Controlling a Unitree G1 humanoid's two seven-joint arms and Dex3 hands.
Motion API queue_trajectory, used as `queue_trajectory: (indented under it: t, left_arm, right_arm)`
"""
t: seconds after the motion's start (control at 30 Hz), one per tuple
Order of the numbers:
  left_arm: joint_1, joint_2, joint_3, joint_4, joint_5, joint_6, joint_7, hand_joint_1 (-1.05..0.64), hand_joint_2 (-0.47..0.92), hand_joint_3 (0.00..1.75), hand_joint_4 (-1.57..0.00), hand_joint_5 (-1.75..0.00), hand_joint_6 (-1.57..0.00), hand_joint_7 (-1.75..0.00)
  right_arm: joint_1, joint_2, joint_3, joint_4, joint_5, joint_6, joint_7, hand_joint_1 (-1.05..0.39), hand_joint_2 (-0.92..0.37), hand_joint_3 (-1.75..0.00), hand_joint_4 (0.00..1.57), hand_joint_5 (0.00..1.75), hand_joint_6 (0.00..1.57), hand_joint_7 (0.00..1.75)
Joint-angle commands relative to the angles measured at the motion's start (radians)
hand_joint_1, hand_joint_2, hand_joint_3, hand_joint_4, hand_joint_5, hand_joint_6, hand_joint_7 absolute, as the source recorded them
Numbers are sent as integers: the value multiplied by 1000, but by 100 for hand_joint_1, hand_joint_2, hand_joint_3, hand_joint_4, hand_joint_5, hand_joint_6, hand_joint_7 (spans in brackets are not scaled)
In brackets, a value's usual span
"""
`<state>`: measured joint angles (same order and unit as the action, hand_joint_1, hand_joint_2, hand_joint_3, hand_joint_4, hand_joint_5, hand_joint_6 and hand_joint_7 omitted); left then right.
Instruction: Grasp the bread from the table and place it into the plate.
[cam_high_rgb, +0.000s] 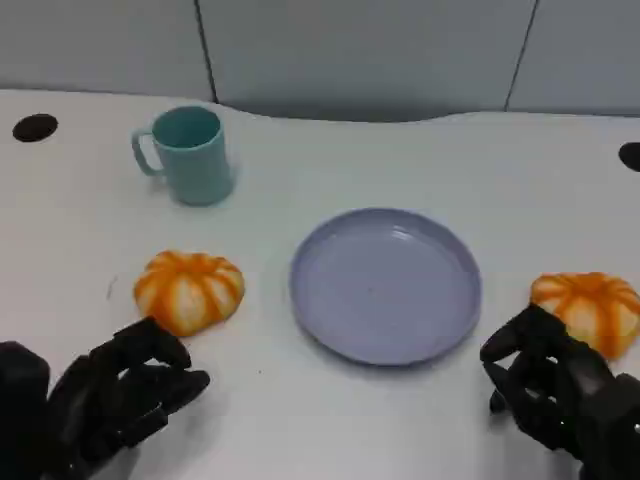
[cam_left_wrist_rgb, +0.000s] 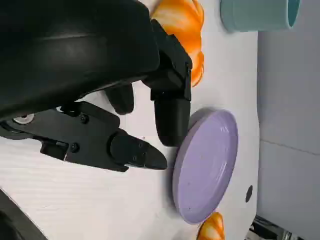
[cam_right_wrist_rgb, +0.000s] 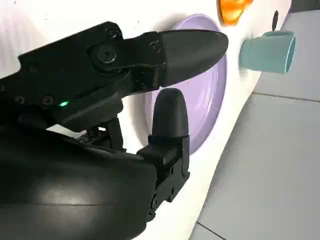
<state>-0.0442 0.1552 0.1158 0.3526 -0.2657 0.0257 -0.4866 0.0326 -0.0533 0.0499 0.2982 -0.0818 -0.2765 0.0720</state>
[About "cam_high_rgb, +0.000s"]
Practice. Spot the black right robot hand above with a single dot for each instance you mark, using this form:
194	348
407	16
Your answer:
560	390

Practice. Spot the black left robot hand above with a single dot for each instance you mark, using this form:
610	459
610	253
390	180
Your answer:
100	395

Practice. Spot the orange white toy bread roll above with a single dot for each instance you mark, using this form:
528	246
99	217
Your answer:
190	292
595	305

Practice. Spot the lilac plate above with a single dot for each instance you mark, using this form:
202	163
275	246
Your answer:
385	287

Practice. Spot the pale green mug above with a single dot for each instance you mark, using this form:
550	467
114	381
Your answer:
197	165

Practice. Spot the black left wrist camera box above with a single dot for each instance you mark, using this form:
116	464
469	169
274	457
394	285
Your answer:
22	410

